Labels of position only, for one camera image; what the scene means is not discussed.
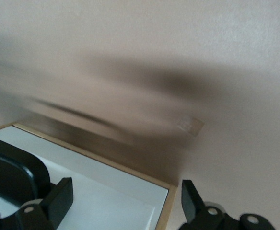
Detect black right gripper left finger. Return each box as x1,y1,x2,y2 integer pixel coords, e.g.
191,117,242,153
0,177,74,230

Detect small square tape patch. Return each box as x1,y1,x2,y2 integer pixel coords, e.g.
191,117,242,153
175,115,206,138

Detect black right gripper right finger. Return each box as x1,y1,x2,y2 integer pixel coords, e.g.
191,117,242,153
178,179,275,230

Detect black drawer handle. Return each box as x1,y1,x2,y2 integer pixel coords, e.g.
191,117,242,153
0,134,51,209

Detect light wooden drawer cabinet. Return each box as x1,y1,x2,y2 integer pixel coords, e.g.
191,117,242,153
0,122,178,230

